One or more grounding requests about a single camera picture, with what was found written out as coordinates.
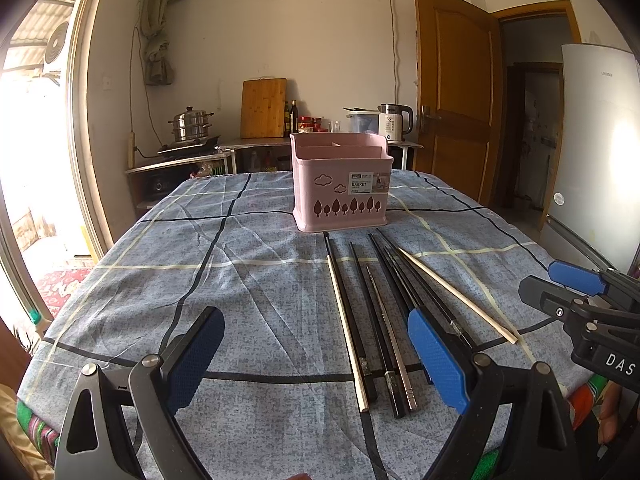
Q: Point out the hanging grey cloth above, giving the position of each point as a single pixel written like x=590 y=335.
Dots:
x=157 y=69

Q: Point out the silver metal chopstick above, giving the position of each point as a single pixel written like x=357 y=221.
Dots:
x=412 y=405

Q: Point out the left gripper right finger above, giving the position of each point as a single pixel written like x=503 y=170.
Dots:
x=538 y=442

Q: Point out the low metal shelf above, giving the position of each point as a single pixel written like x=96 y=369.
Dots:
x=151 y=183

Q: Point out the light wooden chopstick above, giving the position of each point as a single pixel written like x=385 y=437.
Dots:
x=361 y=395

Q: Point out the brown wooden door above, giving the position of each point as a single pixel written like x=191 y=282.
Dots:
x=460 y=91

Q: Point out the person's right hand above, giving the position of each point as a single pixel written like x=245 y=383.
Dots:
x=608 y=417

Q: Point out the white electric kettle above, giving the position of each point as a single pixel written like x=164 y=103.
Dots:
x=395 y=121

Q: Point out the clear water filter jug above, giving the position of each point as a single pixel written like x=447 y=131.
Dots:
x=362 y=120

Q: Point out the pale wooden chopstick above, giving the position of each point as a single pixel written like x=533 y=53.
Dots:
x=457 y=295

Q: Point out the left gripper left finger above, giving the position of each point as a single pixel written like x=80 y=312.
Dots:
x=95 y=443

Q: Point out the white refrigerator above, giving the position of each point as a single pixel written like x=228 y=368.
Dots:
x=593 y=216

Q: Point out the dark oil bottle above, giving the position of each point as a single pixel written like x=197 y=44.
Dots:
x=294 y=117

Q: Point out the blue plaid tablecloth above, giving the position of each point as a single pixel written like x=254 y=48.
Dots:
x=278 y=398

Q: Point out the black chopstick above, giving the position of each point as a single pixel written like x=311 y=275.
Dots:
x=408 y=302
x=368 y=380
x=423 y=295
x=396 y=403

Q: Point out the bamboo cutting board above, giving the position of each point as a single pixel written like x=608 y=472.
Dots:
x=262 y=108

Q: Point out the induction cooker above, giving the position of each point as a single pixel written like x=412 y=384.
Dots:
x=194 y=146

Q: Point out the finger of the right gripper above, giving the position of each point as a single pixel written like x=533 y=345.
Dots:
x=562 y=304
x=616 y=287

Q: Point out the steel steamer pot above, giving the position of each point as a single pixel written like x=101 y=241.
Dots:
x=191 y=124

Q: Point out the red lidded jar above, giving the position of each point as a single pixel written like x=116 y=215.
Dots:
x=305 y=124

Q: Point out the pink utensil basket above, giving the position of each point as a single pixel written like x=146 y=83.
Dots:
x=341 y=180

